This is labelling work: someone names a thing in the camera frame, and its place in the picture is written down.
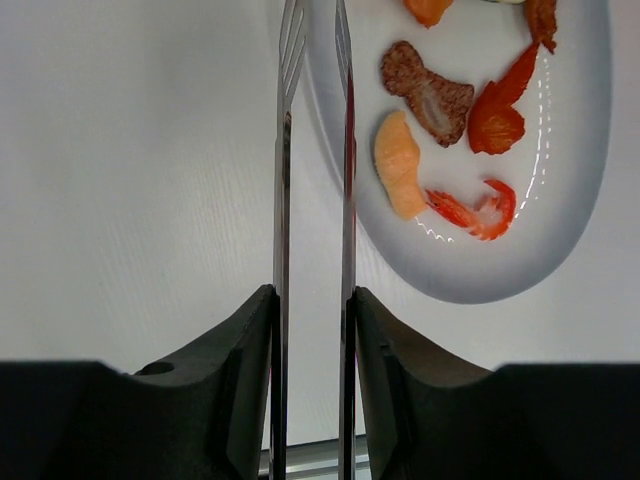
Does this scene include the metal tongs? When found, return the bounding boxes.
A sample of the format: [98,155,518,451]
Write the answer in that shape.
[269,1,357,479]

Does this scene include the red shrimp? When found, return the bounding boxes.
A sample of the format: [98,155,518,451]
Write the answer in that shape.
[426,179,517,241]

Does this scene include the orange fried food piece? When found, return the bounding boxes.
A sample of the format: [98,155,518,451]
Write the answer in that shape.
[402,0,453,29]

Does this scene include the white oval plate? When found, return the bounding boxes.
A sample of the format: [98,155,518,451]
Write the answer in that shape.
[308,1,611,304]

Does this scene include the pale orange salmon piece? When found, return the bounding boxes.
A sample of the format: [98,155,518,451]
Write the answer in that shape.
[374,110,427,221]

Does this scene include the brown meat slice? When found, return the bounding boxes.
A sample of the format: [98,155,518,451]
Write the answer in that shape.
[380,40,475,148]

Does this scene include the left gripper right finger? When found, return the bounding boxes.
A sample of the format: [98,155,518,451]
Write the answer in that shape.
[355,288,639,479]

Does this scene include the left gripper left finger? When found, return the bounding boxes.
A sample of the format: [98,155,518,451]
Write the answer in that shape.
[1,285,275,479]

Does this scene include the aluminium mounting rail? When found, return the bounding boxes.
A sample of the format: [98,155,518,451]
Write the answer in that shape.
[286,435,372,480]

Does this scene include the brown fried shrimp piece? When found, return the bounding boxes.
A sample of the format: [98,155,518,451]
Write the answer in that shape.
[524,0,557,54]

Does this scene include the red carrot fan slice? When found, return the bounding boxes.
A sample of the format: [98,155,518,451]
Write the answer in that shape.
[467,42,539,155]

